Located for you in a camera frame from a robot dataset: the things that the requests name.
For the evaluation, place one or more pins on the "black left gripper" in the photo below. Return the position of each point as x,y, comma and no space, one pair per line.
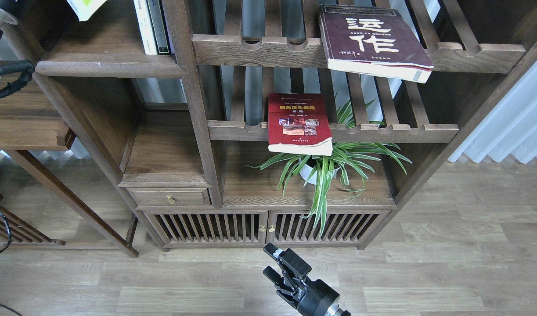
9,12

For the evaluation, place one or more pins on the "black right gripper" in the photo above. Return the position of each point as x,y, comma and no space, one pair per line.
309,298

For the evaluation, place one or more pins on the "yellow-green book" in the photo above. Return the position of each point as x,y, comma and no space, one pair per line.
84,9

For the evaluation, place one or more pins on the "dark maroon book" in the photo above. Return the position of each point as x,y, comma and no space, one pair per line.
373,41

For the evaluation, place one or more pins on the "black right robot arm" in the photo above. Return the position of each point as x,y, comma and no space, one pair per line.
309,298

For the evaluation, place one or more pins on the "brass cabinet door knobs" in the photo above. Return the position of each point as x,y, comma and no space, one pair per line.
264,228

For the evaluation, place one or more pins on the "white plant pot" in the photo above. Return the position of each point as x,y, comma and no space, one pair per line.
318,170

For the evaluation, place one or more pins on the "wooden side table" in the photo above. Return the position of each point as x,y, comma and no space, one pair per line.
29,122

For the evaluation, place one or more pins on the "green spider plant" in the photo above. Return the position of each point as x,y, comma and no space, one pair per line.
349,155

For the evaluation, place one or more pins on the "brass drawer knob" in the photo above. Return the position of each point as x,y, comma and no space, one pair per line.
170,200

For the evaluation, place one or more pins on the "white upright book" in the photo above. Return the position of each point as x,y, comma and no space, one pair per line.
145,27

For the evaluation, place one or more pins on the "red book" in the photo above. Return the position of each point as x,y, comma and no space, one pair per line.
298,124

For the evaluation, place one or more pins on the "grey-green upright book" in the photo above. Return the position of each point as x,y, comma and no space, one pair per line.
159,26

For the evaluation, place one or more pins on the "dark wooden bookshelf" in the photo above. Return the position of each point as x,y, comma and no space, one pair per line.
189,123

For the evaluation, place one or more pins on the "white curtain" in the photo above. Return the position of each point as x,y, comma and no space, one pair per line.
509,130

